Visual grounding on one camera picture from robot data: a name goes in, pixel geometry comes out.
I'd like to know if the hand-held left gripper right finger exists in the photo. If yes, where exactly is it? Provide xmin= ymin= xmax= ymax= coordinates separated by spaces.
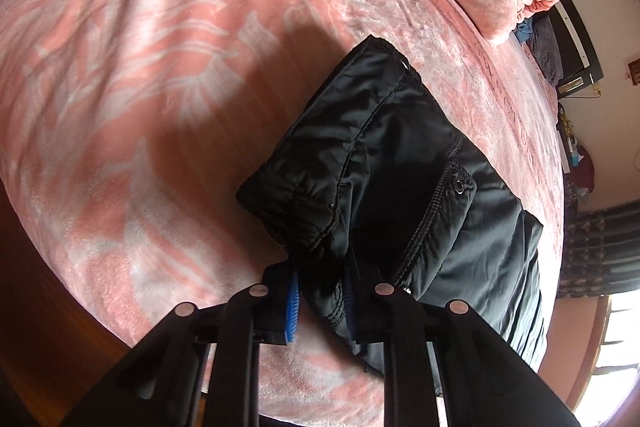
xmin=343 ymin=257 xmax=582 ymax=427

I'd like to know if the black headboard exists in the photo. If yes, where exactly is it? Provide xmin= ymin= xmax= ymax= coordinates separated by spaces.
xmin=552 ymin=0 xmax=606 ymax=98

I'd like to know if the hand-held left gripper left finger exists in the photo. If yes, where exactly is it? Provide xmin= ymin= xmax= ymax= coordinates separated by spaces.
xmin=60 ymin=268 xmax=301 ymax=427

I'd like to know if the window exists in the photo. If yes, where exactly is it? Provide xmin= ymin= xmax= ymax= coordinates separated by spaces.
xmin=584 ymin=294 xmax=640 ymax=385

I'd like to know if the pink floral bed blanket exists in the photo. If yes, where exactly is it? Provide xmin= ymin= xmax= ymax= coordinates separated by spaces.
xmin=0 ymin=0 xmax=566 ymax=423

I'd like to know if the dark patterned curtain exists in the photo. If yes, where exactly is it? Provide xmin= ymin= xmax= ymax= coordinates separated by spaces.
xmin=557 ymin=202 xmax=640 ymax=301

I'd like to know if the dark grey cloth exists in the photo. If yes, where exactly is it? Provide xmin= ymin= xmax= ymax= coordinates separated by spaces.
xmin=529 ymin=14 xmax=564 ymax=86

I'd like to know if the black jacket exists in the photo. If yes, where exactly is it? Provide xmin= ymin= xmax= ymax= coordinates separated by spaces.
xmin=236 ymin=34 xmax=548 ymax=398

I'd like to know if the red cloth item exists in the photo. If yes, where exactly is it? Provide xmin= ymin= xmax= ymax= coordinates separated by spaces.
xmin=572 ymin=157 xmax=597 ymax=192

